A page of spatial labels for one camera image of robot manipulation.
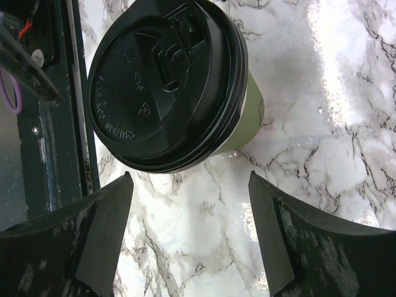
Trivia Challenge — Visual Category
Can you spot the green paper cup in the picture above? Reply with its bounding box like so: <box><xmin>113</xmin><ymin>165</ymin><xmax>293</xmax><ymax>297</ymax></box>
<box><xmin>211</xmin><ymin>71</ymin><xmax>265</xmax><ymax>157</ymax></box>

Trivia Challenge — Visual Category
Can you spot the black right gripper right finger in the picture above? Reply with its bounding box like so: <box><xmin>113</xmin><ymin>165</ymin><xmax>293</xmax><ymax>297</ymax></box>
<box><xmin>248</xmin><ymin>172</ymin><xmax>395</xmax><ymax>296</ymax></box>

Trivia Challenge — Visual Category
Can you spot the black plastic cup lid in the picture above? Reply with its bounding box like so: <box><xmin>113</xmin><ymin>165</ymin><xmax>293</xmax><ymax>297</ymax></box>
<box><xmin>88</xmin><ymin>1</ymin><xmax>248</xmax><ymax>173</ymax></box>

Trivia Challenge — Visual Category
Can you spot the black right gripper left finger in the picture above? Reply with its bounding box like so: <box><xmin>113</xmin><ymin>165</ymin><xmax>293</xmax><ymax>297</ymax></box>
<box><xmin>1</xmin><ymin>173</ymin><xmax>134</xmax><ymax>296</ymax></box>

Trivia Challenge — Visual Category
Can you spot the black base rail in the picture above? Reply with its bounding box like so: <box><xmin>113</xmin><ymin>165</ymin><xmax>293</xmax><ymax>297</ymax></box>
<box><xmin>1</xmin><ymin>1</ymin><xmax>100</xmax><ymax>230</ymax></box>

